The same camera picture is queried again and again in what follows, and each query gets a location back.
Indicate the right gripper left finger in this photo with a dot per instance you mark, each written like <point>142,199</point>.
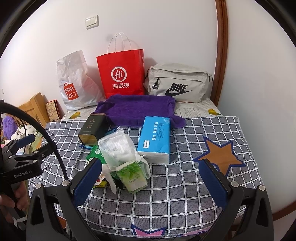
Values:
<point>83,182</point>

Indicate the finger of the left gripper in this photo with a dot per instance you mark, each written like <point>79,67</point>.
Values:
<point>42,151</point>
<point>24,140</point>

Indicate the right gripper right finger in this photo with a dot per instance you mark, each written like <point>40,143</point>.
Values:
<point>216,183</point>

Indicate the green sachet packet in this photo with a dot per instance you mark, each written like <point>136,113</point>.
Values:
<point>95,153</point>

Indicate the green pocket tissue pack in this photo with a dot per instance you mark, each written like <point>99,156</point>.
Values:
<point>132,176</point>

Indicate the white mesh drawstring pouch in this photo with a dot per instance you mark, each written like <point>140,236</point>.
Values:
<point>118,148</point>

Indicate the person's left hand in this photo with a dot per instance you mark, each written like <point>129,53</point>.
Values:
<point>21,195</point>

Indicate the white plush toy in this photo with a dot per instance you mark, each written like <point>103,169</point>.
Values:
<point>24,131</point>

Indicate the purple plush toy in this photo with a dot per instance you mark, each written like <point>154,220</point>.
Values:
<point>9,126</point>

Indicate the small patterned cardboard box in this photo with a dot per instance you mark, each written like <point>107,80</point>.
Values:
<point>53,111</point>

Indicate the wooden furniture piece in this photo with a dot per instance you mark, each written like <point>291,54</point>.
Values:
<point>36,108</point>

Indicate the grey checked blanket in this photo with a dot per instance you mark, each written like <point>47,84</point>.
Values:
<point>176,201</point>

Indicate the dark green tea tin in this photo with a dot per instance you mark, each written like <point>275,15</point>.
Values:
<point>93,129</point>

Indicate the white Miniso plastic bag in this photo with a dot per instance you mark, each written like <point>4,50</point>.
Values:
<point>77,88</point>

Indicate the blue tissue pack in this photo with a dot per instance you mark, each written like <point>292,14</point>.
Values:
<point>154,142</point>

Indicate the newspaper print sheet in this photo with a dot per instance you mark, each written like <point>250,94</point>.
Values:
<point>204,108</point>

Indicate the purple towel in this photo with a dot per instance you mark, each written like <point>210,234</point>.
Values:
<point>131,110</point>

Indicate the beige Nike bag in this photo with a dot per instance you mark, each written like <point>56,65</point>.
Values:
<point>182,82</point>

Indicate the red paper shopping bag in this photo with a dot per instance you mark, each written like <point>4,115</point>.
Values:
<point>122,72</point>

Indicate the brown wooden door frame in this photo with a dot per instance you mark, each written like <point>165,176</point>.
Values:
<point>222,50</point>

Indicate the white light switch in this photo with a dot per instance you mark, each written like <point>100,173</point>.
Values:
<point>92,22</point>

